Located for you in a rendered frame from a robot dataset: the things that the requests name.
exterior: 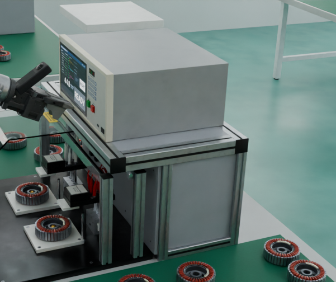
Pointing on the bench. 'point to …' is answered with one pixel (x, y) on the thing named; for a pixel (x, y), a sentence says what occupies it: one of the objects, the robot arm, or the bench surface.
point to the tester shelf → (153, 143)
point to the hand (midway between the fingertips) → (70, 104)
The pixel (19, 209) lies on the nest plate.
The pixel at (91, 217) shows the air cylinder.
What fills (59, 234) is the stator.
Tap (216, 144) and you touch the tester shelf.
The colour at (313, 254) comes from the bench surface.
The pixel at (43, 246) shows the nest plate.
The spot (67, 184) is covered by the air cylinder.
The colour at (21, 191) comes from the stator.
